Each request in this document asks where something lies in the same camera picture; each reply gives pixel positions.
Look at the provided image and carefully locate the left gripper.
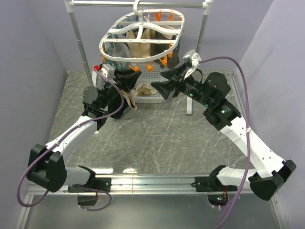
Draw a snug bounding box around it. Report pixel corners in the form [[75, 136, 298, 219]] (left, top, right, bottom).
[[100, 68, 142, 109]]

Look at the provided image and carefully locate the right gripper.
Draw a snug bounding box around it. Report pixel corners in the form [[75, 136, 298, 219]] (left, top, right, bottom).
[[151, 63, 213, 108]]

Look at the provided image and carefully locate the black underwear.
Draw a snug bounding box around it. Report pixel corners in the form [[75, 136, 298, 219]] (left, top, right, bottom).
[[111, 73, 137, 119]]

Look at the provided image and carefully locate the white clip hanger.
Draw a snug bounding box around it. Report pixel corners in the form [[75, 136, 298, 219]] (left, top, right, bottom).
[[100, 0, 185, 72]]

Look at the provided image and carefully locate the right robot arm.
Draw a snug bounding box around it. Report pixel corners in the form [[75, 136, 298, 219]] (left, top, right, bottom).
[[151, 65, 296, 200]]

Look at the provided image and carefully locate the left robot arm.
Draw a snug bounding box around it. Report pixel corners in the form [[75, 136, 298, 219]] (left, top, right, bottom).
[[26, 70, 141, 192]]

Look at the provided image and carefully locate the beige underwear in basket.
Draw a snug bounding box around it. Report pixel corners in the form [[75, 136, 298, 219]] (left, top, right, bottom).
[[134, 83, 158, 96]]

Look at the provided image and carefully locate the dark olive hanging underwear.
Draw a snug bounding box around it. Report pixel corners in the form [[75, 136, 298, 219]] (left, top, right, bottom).
[[150, 31, 182, 70]]

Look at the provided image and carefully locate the striped grey hanging underwear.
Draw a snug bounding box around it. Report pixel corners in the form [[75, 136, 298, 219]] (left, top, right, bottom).
[[100, 43, 130, 71]]

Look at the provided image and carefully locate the beige hanging underwear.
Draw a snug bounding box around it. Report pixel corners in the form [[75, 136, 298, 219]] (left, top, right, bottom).
[[127, 29, 174, 58]]

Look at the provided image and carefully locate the white plastic basket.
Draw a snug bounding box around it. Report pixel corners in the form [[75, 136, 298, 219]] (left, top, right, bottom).
[[134, 65, 167, 104]]

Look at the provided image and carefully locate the white clothes rack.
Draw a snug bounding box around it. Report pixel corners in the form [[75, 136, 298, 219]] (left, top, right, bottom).
[[64, 0, 214, 115]]

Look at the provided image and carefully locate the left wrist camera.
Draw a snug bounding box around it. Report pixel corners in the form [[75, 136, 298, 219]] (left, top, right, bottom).
[[91, 64, 115, 90]]

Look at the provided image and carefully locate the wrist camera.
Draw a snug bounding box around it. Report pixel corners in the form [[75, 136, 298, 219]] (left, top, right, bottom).
[[91, 64, 115, 90], [183, 49, 202, 80]]

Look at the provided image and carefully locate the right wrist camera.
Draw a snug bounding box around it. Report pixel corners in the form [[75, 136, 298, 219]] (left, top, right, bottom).
[[183, 49, 202, 80]]

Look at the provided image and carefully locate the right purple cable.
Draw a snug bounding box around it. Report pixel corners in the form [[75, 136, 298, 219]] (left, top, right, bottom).
[[200, 56, 251, 229]]

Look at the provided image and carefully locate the purple cable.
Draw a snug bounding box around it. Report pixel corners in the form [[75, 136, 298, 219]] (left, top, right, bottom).
[[17, 70, 125, 211], [200, 56, 251, 229]]

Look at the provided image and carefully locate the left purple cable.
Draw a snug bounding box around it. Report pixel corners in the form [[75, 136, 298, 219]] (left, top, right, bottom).
[[17, 70, 125, 211]]

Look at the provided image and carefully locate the aluminium rail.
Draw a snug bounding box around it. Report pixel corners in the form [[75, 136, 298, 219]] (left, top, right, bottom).
[[26, 173, 278, 195]]

